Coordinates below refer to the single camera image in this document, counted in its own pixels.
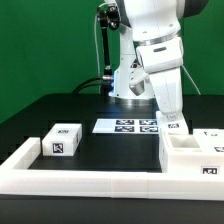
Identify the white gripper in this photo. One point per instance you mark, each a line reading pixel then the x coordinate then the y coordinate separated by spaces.
pixel 162 63

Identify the white cabinet top block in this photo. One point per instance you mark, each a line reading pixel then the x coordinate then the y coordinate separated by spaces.
pixel 62 140

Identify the white cabinet door panel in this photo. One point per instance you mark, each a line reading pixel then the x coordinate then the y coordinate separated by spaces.
pixel 177 127
pixel 210 139

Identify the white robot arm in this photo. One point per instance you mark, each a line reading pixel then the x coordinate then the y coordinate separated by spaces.
pixel 143 23

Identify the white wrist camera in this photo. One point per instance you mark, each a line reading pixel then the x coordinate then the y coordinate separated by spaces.
pixel 138 81

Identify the white U-shaped obstacle fence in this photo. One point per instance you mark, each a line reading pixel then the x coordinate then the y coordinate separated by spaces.
pixel 16 178

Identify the white cabinet body box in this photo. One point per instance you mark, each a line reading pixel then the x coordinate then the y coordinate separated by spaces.
pixel 182 154

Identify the white base tag sheet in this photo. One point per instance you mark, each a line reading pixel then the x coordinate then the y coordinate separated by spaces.
pixel 126 126

